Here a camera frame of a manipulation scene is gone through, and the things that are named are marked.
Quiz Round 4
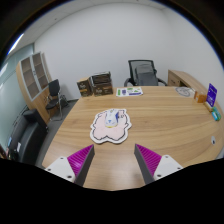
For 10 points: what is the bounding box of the black sofa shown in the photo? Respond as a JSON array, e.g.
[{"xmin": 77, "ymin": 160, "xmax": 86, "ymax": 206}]
[{"xmin": 7, "ymin": 108, "xmax": 48, "ymax": 165}]

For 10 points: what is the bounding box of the white blue yellow computer mouse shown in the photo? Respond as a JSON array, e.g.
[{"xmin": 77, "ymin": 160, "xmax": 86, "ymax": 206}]
[{"xmin": 104, "ymin": 108, "xmax": 120, "ymax": 129}]

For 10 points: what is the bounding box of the yellowish flat box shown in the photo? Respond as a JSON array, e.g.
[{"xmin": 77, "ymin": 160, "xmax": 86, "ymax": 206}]
[{"xmin": 203, "ymin": 100, "xmax": 214, "ymax": 113}]

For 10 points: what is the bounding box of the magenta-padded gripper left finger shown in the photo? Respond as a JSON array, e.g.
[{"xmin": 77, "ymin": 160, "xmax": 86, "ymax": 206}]
[{"xmin": 44, "ymin": 143, "xmax": 96, "ymax": 187}]

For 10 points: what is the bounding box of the wooden side desk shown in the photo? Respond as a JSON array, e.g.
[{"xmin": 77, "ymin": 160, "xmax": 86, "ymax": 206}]
[{"xmin": 167, "ymin": 69, "xmax": 208, "ymax": 94}]

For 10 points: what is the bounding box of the white green paper leaflet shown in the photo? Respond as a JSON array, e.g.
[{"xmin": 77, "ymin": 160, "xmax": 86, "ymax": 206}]
[{"xmin": 115, "ymin": 86, "xmax": 144, "ymax": 98}]

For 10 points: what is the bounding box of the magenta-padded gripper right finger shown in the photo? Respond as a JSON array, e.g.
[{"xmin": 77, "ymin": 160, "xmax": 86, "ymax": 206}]
[{"xmin": 133, "ymin": 143, "xmax": 184, "ymax": 186}]

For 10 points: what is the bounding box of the pink animal-shaped mouse pad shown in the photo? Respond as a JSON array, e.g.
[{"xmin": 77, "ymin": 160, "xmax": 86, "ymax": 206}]
[{"xmin": 89, "ymin": 107, "xmax": 133, "ymax": 145}]

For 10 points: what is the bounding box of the orange-brown cardboard box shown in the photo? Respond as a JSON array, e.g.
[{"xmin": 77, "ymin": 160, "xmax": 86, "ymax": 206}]
[{"xmin": 193, "ymin": 91, "xmax": 208, "ymax": 104}]

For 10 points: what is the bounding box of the purple upright package card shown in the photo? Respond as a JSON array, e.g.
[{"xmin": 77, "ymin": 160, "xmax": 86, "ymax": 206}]
[{"xmin": 205, "ymin": 83, "xmax": 218, "ymax": 108}]

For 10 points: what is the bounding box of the green flat box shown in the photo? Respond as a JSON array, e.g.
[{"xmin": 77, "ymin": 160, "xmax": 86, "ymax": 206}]
[{"xmin": 211, "ymin": 106, "xmax": 222, "ymax": 122}]

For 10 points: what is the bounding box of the wooden shelf unit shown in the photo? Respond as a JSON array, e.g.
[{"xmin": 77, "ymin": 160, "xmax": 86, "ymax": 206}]
[{"xmin": 15, "ymin": 51, "xmax": 54, "ymax": 124}]

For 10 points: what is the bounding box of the small dark printed box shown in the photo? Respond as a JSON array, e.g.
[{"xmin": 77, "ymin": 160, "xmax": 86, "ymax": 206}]
[{"xmin": 90, "ymin": 71, "xmax": 112, "ymax": 86}]

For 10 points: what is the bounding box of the black visitor chair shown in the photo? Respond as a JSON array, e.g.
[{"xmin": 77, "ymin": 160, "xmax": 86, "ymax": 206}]
[{"xmin": 45, "ymin": 78, "xmax": 69, "ymax": 122}]

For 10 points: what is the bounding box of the tall dark cardboard box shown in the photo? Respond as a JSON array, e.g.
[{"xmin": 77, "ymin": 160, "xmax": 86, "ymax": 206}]
[{"xmin": 76, "ymin": 77, "xmax": 94, "ymax": 98}]

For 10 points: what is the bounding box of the wide dark cardboard box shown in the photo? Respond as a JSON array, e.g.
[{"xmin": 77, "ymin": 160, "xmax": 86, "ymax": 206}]
[{"xmin": 92, "ymin": 83, "xmax": 114, "ymax": 97}]

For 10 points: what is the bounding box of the grey mesh office chair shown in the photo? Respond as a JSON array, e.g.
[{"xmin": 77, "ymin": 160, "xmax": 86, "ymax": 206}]
[{"xmin": 123, "ymin": 59, "xmax": 168, "ymax": 88}]

